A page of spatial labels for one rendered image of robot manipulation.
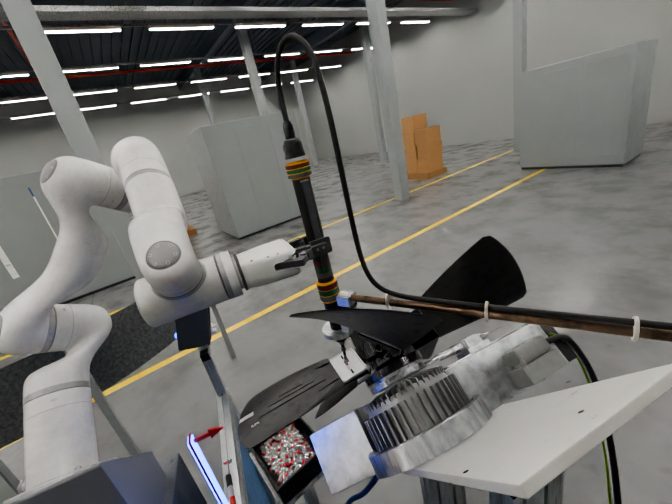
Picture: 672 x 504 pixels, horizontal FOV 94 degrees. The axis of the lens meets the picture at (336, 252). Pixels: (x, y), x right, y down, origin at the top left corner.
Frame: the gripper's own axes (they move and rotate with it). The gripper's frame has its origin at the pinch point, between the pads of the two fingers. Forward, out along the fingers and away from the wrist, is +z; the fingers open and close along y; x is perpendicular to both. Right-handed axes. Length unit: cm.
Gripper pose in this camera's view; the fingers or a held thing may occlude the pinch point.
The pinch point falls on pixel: (317, 243)
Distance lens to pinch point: 61.8
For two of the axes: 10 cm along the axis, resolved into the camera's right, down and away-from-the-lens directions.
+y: 3.9, 2.5, -8.9
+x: -2.1, -9.1, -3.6
